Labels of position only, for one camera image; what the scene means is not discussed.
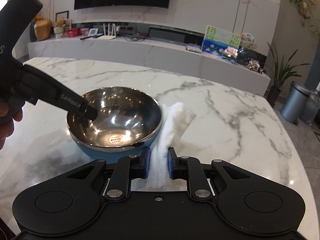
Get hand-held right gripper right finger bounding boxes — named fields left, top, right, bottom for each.
left=167, top=147, right=265, bottom=201

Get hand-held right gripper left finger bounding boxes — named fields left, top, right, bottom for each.
left=54, top=147, right=151, bottom=201

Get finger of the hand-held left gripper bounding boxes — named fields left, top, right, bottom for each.
left=79, top=102, right=98, bottom=122

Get steel bowl with blue outside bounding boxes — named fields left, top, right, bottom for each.
left=66, top=87, right=162, bottom=158

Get white cloth towel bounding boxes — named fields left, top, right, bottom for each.
left=136, top=102, right=197, bottom=189

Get person's left hand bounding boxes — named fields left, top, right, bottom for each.
left=0, top=106, right=24, bottom=151

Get golden round jar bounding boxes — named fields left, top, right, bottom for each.
left=34, top=19, right=52, bottom=40

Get teddy bear toy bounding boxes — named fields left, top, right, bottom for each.
left=54, top=17, right=67, bottom=39

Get framed certificate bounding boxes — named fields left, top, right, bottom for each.
left=55, top=11, right=69, bottom=30

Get white antenna router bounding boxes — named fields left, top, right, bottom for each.
left=97, top=24, right=117, bottom=40

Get white marble television console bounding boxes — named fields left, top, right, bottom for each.
left=27, top=34, right=272, bottom=97

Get black rectangular appliance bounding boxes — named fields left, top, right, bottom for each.
left=148, top=26, right=187, bottom=43

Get colourful photo box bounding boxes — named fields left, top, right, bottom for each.
left=222, top=46, right=237, bottom=62

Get tall potted plant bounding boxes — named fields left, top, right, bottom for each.
left=265, top=41, right=310, bottom=107

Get dark glass jar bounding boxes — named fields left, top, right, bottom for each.
left=236, top=47, right=248, bottom=65

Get black and white cow figurines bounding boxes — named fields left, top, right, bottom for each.
left=246, top=58, right=265, bottom=73

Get lotus pond painting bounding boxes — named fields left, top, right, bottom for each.
left=202, top=25, right=241, bottom=55

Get grey metal trash can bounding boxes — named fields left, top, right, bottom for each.
left=280, top=81, right=309, bottom=124

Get round paper hand fan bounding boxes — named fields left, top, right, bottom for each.
left=240, top=32, right=258, bottom=49

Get translucent plastic bag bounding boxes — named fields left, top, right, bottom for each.
left=300, top=82, right=320, bottom=124

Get trailing green leafy plant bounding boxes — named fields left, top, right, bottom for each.
left=290, top=0, right=320, bottom=40

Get tangled black cables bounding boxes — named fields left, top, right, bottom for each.
left=125, top=34, right=145, bottom=42

